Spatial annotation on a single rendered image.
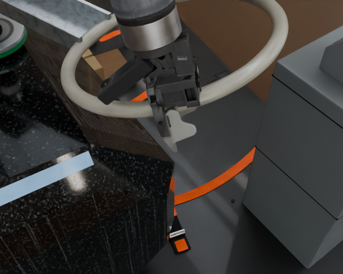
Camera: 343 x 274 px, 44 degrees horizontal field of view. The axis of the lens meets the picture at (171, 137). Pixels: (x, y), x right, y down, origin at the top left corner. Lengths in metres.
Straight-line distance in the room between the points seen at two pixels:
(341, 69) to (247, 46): 1.54
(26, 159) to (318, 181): 0.93
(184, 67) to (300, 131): 0.83
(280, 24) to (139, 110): 0.33
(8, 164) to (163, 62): 0.57
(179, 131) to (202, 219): 1.24
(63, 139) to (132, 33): 0.56
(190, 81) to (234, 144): 1.56
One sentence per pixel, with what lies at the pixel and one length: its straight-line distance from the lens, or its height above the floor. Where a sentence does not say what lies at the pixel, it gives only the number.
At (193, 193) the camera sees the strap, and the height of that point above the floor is 0.02.
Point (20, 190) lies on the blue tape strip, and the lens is 1.09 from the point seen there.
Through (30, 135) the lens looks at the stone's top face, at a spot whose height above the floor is 0.87.
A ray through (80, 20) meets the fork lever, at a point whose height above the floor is 1.07.
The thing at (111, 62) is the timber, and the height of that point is 0.10.
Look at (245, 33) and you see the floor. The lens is 2.93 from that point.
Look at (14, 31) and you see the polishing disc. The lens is 1.44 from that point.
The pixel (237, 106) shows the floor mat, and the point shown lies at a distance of 2.39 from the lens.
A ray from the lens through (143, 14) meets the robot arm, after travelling 0.60.
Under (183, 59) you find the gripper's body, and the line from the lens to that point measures 0.66.
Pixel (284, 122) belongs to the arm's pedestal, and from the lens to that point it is 1.48.
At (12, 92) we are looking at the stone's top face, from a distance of 1.29.
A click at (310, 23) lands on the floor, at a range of 3.14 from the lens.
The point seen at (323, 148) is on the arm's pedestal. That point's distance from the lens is 1.41.
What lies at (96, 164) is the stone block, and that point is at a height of 0.82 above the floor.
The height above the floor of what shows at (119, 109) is 1.17.
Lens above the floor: 1.71
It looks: 50 degrees down
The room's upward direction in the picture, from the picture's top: straight up
